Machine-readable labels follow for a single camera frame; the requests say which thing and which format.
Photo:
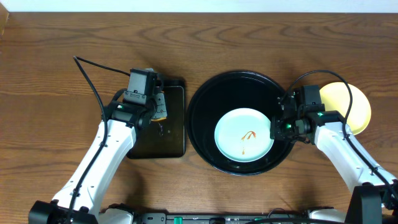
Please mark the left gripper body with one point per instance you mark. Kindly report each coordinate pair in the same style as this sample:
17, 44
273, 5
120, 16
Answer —
152, 107

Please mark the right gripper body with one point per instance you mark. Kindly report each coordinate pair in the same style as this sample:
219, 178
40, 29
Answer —
286, 129

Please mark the orange green sponge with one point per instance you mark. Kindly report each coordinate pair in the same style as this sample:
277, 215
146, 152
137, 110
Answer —
160, 107

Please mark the light blue plate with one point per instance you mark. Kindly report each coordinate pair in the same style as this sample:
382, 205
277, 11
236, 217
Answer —
243, 135

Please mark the yellow plate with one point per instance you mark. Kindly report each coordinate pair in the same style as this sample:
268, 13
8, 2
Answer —
335, 96

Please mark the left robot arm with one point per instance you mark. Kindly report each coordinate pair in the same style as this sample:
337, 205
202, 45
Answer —
80, 199

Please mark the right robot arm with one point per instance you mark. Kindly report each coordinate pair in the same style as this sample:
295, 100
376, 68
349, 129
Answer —
374, 190

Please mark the rectangular black tray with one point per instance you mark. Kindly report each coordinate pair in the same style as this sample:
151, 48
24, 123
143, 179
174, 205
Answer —
165, 138

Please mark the round black tray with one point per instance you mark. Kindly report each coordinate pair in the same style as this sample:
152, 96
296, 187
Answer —
221, 94

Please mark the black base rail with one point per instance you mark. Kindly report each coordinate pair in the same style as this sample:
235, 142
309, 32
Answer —
163, 218

